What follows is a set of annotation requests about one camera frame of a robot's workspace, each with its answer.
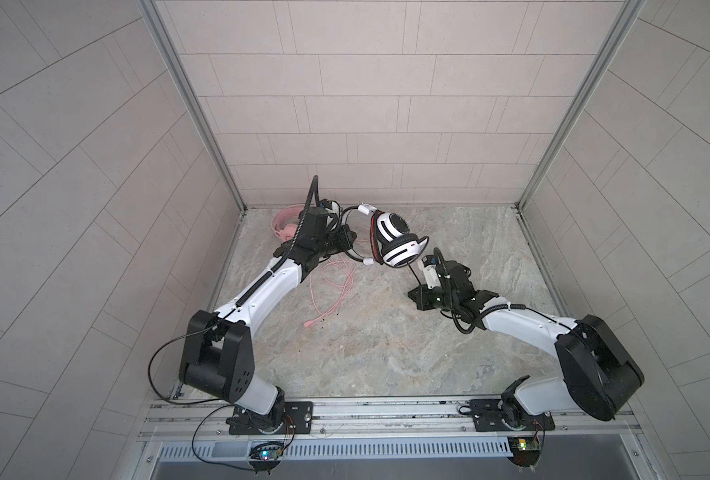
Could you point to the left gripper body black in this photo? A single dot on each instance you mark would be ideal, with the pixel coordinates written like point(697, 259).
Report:
point(323, 245)

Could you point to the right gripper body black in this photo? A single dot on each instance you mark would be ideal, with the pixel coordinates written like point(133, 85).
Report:
point(432, 299)

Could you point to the pink headphones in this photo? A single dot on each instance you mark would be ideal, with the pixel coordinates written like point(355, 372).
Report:
point(285, 223)

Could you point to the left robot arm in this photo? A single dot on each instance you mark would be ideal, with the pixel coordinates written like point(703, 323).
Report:
point(217, 356)

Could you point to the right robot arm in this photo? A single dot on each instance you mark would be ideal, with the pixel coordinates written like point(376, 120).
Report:
point(597, 373)

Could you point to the right controller circuit board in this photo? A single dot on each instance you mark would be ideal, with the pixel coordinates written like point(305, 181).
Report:
point(526, 452)

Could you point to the controller circuit board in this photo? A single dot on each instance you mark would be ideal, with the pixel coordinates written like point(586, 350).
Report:
point(267, 452)
point(526, 452)

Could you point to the left controller circuit board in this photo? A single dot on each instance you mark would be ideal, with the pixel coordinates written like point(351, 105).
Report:
point(267, 452)

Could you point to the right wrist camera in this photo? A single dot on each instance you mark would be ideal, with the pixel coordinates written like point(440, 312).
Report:
point(429, 265)

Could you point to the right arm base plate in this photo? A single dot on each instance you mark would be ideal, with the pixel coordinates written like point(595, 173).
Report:
point(496, 415)

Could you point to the white slotted cable duct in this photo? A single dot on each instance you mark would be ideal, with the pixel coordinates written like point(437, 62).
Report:
point(345, 449)

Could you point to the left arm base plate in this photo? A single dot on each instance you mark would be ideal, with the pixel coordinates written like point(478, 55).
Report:
point(295, 417)

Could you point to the aluminium mounting rail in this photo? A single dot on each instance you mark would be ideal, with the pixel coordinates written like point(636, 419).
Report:
point(375, 417)

